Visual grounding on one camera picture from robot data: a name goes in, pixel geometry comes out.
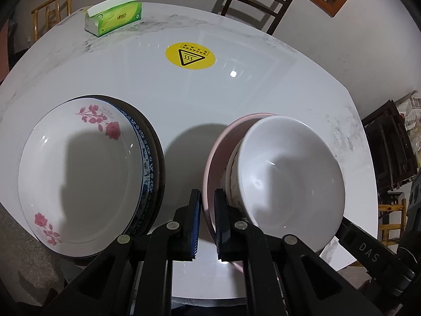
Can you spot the pink bowl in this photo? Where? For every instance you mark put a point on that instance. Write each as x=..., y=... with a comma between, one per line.
x=217, y=171

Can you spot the person's grey trousers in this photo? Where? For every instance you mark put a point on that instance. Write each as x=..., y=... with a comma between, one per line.
x=204, y=307

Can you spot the white bowl with dark print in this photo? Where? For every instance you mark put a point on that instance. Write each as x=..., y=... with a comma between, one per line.
x=289, y=184

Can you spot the bamboo chair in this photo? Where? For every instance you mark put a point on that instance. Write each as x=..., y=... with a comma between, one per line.
x=52, y=5

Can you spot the round yellow warning sticker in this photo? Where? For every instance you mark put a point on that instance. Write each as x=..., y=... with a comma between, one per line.
x=190, y=56

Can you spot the light wooden stool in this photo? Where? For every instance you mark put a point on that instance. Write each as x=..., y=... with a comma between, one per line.
x=391, y=227

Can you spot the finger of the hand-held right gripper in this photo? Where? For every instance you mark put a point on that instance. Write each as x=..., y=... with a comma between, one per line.
x=365, y=247

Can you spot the dark wooden furniture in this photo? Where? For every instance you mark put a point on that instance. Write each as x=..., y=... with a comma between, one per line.
x=391, y=148

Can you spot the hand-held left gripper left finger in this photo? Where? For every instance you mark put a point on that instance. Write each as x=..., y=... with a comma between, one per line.
x=196, y=223

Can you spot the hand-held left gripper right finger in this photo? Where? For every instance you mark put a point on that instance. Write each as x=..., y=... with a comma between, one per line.
x=219, y=230

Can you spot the white plate with pink flowers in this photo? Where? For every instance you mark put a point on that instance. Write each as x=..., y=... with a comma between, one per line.
x=85, y=177

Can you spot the large blue floral plate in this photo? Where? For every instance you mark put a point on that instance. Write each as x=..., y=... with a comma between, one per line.
x=160, y=168

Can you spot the newspaper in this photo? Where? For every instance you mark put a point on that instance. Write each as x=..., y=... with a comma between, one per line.
x=411, y=112

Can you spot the green tissue pack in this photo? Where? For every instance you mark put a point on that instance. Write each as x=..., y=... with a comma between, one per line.
x=115, y=18

